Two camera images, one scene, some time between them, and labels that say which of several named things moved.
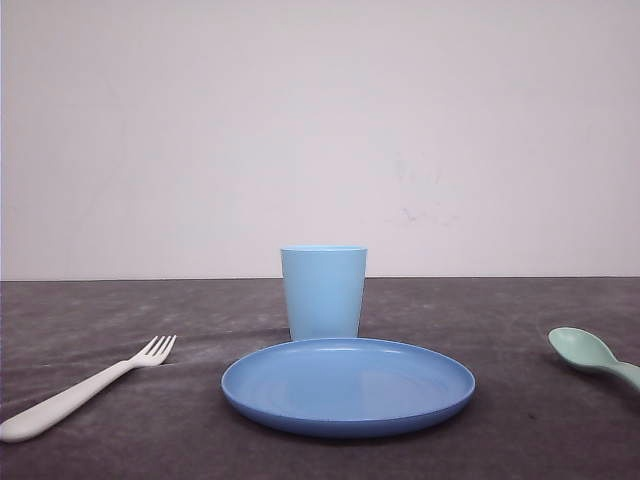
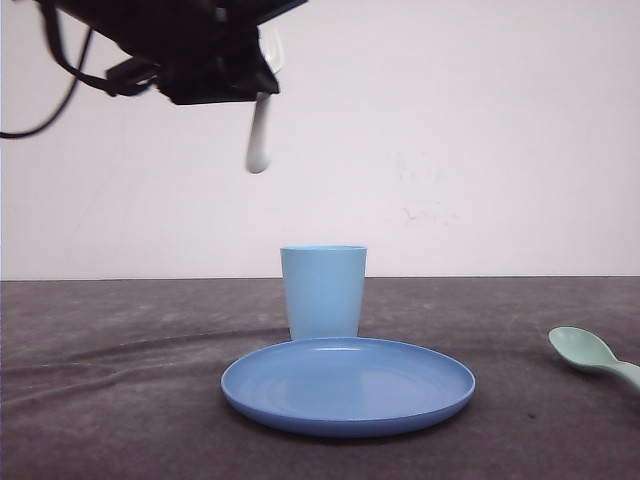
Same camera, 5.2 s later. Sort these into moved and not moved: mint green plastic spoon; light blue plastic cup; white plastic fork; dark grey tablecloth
Moved: white plastic fork
Not moved: light blue plastic cup; dark grey tablecloth; mint green plastic spoon
